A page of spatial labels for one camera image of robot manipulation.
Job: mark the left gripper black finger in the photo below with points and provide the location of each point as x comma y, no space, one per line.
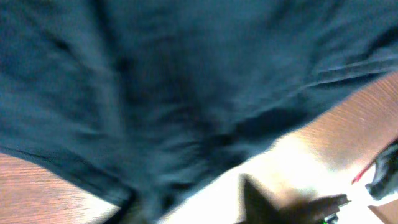
258,210

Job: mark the dark blue garment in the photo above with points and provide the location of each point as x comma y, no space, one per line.
143,103

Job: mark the black garment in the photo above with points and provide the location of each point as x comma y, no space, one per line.
385,178

